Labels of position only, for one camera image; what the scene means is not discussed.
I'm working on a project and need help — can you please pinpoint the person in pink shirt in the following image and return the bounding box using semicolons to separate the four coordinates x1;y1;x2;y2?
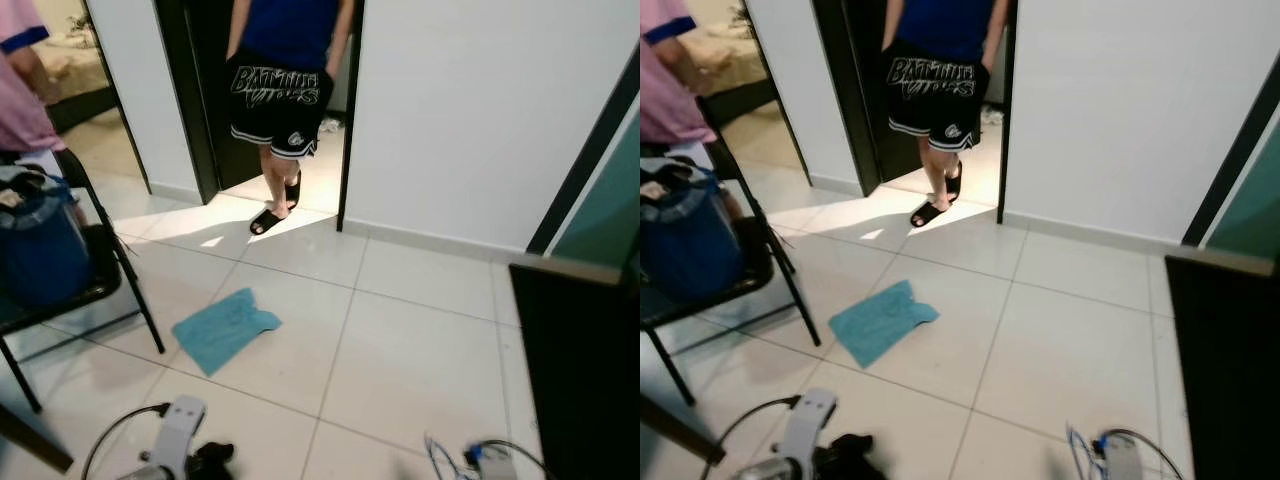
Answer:
640;0;736;151
0;0;66;156

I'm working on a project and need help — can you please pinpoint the black door frame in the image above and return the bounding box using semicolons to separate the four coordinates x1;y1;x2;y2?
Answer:
812;0;1019;226
155;0;366;233

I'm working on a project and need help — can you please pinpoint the black cabinet panel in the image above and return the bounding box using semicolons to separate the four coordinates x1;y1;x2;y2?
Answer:
510;258;641;480

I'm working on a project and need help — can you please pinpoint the teal cloth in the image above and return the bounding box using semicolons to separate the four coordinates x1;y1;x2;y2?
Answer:
828;280;941;369
172;288;283;377

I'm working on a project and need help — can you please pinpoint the beige bed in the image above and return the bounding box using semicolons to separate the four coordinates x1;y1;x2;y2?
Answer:
30;30;116;131
680;25;776;126

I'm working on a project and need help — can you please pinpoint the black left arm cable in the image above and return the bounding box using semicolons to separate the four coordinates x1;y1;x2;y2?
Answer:
700;395;801;480
80;402;173;480

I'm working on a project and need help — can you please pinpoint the blue laundry basket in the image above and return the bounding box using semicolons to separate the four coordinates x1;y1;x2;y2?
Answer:
0;165;96;306
640;158;746;301

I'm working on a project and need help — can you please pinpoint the black folding chair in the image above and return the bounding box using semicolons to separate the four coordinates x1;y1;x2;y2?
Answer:
0;148;166;413
640;95;823;406

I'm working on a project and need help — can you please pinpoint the dark slanted pole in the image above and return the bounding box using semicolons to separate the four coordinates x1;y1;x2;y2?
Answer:
0;405;76;473
640;395;716;466

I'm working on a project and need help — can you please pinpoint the black framed glass partition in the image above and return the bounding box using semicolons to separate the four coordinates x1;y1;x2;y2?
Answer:
527;45;641;269
1182;70;1280;263

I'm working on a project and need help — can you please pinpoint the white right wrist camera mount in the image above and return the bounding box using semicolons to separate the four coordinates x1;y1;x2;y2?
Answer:
465;440;521;480
1098;432;1146;480

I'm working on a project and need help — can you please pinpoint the person in black shorts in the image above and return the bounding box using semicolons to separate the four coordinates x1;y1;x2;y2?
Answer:
880;0;1011;229
225;0;356;238

